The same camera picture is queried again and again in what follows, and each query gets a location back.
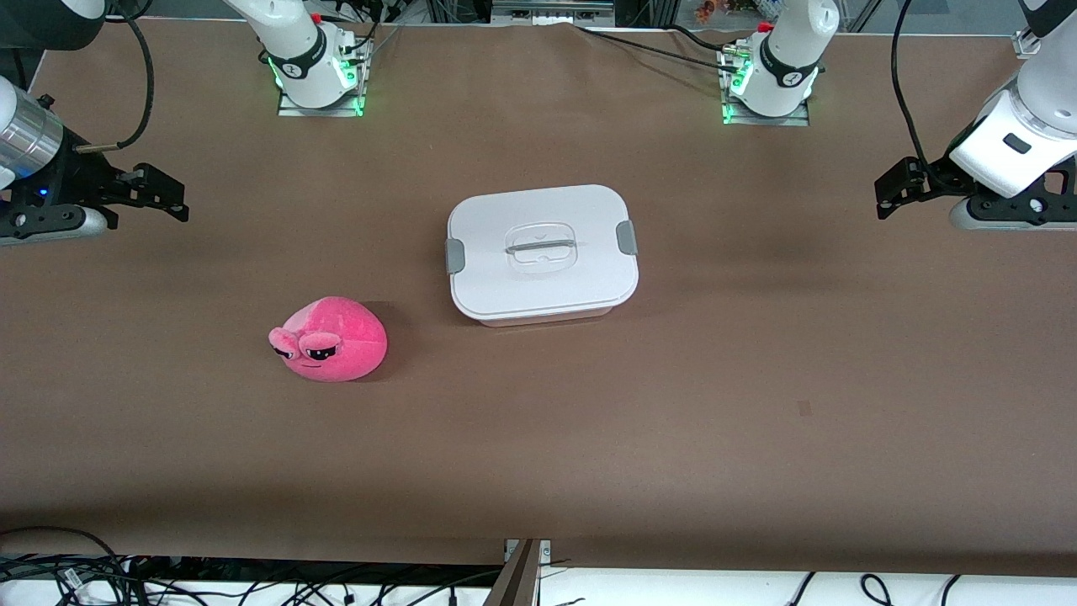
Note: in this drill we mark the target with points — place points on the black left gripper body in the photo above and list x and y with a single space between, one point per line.
936 178

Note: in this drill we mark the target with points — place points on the metal table corner bracket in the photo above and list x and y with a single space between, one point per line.
1028 44

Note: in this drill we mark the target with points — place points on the brown wooden post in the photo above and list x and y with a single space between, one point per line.
513 581

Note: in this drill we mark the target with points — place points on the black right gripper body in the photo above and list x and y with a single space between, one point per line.
78 178

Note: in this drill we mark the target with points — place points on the colourful background toys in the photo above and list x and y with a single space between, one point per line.
715 8

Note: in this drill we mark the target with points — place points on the brown table cover sheet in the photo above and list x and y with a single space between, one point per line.
589 463

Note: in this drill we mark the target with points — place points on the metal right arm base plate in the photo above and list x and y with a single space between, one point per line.
290 109

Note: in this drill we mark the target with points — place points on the pink plastic storage box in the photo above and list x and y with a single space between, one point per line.
538 320

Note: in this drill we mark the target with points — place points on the white container lid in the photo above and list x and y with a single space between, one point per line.
538 236

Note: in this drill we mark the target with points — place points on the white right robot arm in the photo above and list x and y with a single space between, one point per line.
294 50

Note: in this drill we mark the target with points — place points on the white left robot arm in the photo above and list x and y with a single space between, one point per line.
791 59

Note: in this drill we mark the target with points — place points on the aluminium frame rail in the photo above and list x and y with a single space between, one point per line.
551 10

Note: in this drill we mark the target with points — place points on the pink plush toy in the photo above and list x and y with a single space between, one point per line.
336 345

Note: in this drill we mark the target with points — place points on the metal table edge bracket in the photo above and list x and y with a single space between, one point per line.
543 551

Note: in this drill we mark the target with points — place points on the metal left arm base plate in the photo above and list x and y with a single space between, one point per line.
791 120

